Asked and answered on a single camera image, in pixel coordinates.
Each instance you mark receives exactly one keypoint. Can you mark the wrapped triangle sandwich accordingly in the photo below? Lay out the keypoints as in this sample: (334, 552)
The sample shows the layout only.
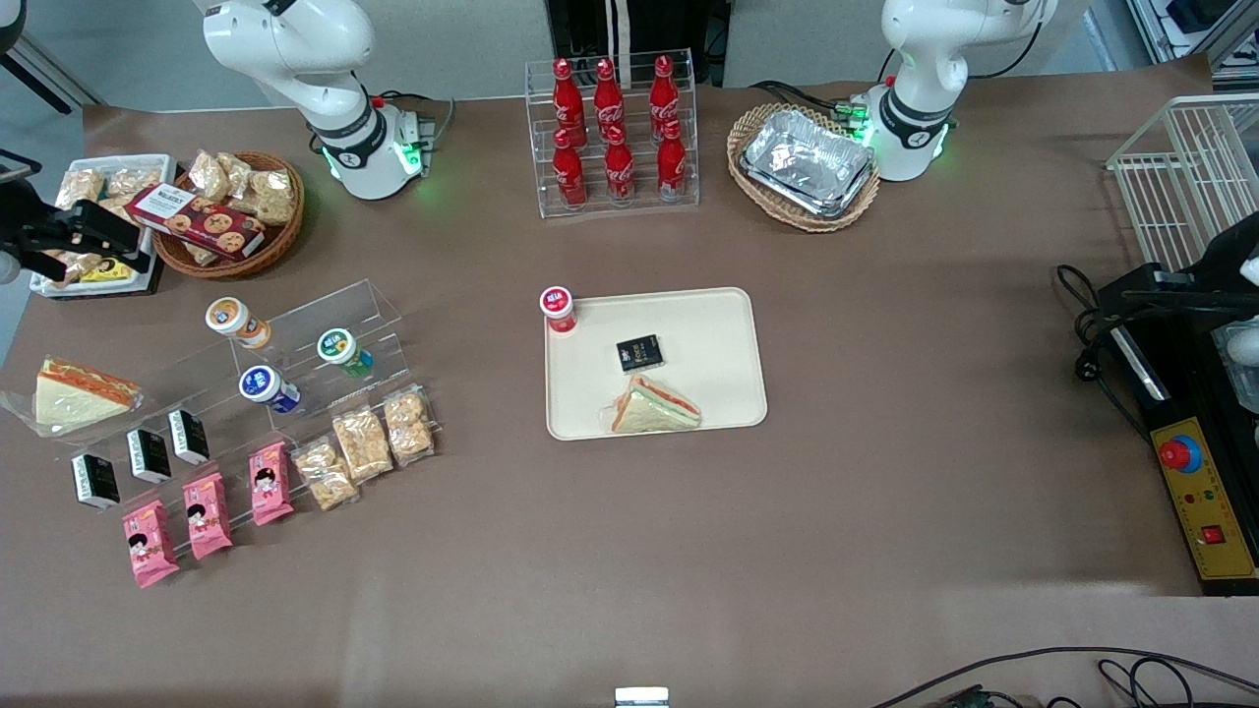
(74, 398)
(654, 408)

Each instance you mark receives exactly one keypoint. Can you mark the red cola bottle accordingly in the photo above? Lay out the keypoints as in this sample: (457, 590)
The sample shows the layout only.
(672, 167)
(567, 98)
(619, 172)
(664, 93)
(569, 177)
(608, 96)

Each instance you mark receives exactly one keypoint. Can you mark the orange gum bottle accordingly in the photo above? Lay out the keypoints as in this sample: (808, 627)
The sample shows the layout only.
(236, 321)

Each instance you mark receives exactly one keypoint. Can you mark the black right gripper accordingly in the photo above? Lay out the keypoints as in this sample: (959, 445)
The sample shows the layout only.
(22, 222)

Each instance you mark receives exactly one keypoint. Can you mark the red cookie box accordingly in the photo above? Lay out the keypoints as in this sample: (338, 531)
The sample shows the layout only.
(202, 223)

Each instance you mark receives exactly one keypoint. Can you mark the pink snack pack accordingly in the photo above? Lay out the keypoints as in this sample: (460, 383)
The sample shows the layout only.
(150, 544)
(208, 516)
(270, 484)

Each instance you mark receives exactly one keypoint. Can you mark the green gum bottle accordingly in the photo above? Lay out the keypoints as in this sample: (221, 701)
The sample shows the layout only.
(342, 351)

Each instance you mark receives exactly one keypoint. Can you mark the silver foil tray stack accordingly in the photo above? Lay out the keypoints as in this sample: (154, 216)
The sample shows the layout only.
(807, 162)

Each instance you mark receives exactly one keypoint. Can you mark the black yellow control box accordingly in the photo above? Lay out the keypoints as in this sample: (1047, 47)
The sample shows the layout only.
(1205, 501)

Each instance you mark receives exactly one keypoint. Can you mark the black striped chair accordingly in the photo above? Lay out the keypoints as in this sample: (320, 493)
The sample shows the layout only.
(639, 25)

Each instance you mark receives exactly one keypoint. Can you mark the black tissue pack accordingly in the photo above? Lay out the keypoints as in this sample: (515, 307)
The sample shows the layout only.
(149, 456)
(639, 354)
(95, 482)
(188, 437)

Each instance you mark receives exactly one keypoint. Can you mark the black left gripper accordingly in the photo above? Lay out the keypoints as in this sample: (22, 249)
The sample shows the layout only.
(1223, 258)

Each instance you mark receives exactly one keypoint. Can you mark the clear wrapped rice crisp pack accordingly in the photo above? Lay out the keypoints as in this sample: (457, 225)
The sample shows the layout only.
(273, 197)
(236, 169)
(362, 444)
(327, 475)
(135, 182)
(209, 175)
(408, 425)
(81, 187)

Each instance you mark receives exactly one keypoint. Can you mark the clear acrylic bottle rack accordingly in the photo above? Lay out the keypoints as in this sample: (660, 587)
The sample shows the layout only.
(689, 187)

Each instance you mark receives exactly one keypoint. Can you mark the white rectangular snack box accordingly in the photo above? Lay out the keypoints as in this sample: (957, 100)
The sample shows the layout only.
(152, 169)

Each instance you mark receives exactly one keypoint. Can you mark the light brown wicker basket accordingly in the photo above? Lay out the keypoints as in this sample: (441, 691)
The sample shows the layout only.
(762, 202)

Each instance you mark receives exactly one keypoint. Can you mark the cream plastic tray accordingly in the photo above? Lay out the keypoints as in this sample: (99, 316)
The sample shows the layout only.
(718, 344)

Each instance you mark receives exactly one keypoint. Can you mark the dark brown wicker basket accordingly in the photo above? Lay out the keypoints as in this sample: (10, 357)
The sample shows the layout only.
(280, 241)

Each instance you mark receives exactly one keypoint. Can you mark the yellow snack pack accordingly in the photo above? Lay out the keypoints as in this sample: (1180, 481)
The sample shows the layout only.
(106, 272)

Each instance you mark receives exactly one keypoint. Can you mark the clear acrylic step display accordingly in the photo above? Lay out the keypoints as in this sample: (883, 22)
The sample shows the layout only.
(315, 310)

